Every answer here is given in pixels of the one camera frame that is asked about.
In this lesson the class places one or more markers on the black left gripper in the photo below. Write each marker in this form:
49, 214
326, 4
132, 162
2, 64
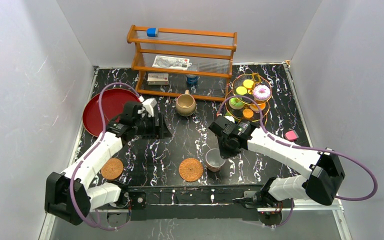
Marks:
158, 125

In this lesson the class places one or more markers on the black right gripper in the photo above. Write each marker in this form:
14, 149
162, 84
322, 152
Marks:
226, 154

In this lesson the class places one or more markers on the pink floral mug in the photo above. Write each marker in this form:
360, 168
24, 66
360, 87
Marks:
213, 160

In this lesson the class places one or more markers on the beige ceramic pitcher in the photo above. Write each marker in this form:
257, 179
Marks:
185, 104

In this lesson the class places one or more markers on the orange round cookie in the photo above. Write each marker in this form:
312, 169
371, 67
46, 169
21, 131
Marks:
247, 113
248, 84

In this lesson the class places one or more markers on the green frosted donut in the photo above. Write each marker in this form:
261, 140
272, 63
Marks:
235, 103

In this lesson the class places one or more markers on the woven rattan coaster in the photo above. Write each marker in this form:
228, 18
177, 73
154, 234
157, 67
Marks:
190, 169
112, 169

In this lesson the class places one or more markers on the green round cookie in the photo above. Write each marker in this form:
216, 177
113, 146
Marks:
241, 90

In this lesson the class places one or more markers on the pink frosted donut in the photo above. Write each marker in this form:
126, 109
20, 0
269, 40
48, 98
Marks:
261, 92

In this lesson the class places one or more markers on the three-tier glass gold stand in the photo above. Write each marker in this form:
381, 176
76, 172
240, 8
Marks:
249, 97

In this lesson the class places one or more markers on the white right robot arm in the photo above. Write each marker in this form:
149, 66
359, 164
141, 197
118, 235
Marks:
320, 173

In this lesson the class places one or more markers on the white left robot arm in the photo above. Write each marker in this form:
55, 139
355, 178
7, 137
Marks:
68, 194

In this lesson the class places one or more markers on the small white red box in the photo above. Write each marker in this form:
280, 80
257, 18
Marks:
158, 79

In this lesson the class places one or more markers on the blue bottle cap jar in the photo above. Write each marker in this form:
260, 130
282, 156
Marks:
191, 79

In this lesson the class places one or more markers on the red round tray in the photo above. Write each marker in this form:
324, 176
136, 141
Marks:
113, 101

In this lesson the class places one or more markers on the small pink eraser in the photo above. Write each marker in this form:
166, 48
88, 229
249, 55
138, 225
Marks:
291, 135

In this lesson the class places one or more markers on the white plastic packet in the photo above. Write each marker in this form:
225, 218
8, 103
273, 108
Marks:
169, 62

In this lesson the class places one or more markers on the wooden shelf rack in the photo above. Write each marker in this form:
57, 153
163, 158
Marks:
202, 53

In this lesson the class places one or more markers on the blue white eraser block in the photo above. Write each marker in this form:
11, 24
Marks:
152, 32

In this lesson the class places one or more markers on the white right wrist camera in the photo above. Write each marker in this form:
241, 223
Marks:
230, 118

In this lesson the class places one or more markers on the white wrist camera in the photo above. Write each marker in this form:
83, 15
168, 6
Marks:
230, 118
147, 106

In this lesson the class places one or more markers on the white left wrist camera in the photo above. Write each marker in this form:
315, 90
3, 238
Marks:
147, 106

